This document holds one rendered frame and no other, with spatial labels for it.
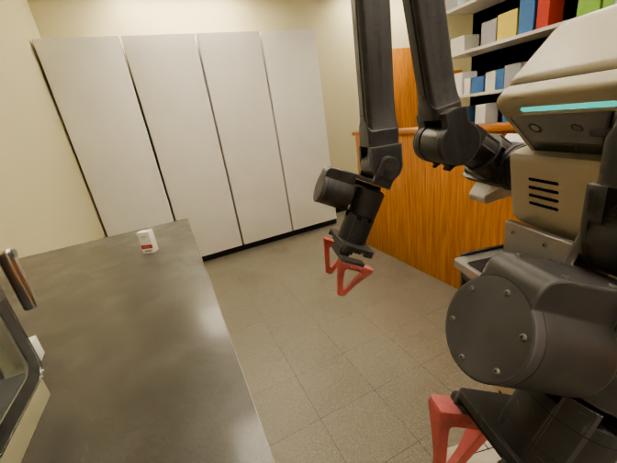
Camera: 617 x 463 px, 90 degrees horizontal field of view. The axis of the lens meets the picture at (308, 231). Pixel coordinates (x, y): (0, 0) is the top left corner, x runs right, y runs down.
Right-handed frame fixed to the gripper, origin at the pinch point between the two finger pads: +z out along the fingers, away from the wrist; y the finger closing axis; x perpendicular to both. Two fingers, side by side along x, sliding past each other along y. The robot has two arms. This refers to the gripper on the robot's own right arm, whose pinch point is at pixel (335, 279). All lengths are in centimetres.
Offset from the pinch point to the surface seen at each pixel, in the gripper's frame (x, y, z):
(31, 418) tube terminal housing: -43, 14, 26
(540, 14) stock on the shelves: 116, -129, -137
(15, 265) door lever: -49, 12, 4
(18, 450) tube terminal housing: -42, 19, 26
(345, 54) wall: 65, -374, -147
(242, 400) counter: -15.1, 19.0, 14.0
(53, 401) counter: -43, 10, 28
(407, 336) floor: 97, -90, 63
